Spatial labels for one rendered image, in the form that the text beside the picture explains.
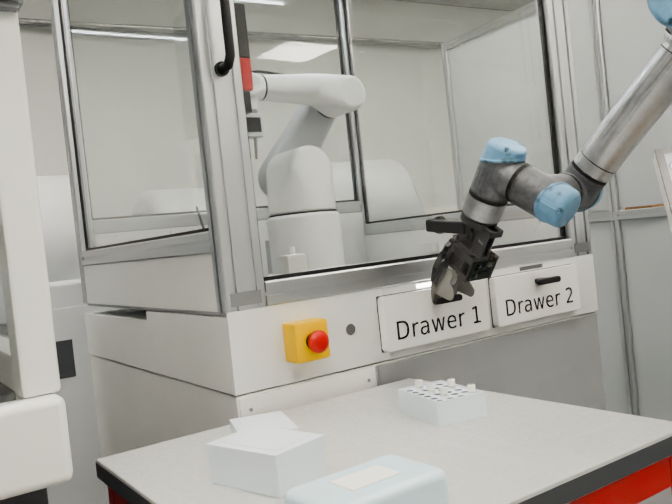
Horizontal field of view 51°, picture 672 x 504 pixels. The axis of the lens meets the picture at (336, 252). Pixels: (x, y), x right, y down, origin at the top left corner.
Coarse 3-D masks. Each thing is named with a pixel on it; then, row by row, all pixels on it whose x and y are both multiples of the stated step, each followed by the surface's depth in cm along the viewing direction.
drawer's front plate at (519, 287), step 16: (528, 272) 163; (544, 272) 166; (560, 272) 169; (576, 272) 173; (496, 288) 157; (512, 288) 160; (528, 288) 163; (544, 288) 166; (560, 288) 169; (576, 288) 172; (496, 304) 157; (512, 304) 160; (544, 304) 166; (560, 304) 169; (576, 304) 172; (496, 320) 157; (512, 320) 159; (528, 320) 162
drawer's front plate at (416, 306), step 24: (480, 288) 154; (384, 312) 139; (408, 312) 143; (432, 312) 146; (456, 312) 150; (480, 312) 154; (384, 336) 140; (408, 336) 142; (432, 336) 146; (456, 336) 150
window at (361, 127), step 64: (256, 0) 130; (320, 0) 138; (384, 0) 147; (448, 0) 157; (512, 0) 169; (256, 64) 130; (320, 64) 137; (384, 64) 146; (448, 64) 156; (512, 64) 168; (256, 128) 129; (320, 128) 137; (384, 128) 146; (448, 128) 156; (512, 128) 167; (256, 192) 128; (320, 192) 136; (384, 192) 145; (448, 192) 155; (320, 256) 136; (384, 256) 144
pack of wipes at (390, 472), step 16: (368, 464) 78; (384, 464) 77; (400, 464) 76; (416, 464) 76; (320, 480) 74; (336, 480) 73; (352, 480) 73; (368, 480) 72; (384, 480) 72; (400, 480) 72; (416, 480) 72; (432, 480) 73; (288, 496) 72; (304, 496) 70; (320, 496) 69; (336, 496) 69; (352, 496) 69; (368, 496) 68; (384, 496) 69; (400, 496) 70; (416, 496) 71; (432, 496) 72
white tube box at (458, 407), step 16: (400, 400) 115; (416, 400) 110; (432, 400) 106; (448, 400) 105; (464, 400) 106; (480, 400) 107; (416, 416) 111; (432, 416) 106; (448, 416) 105; (464, 416) 106; (480, 416) 107
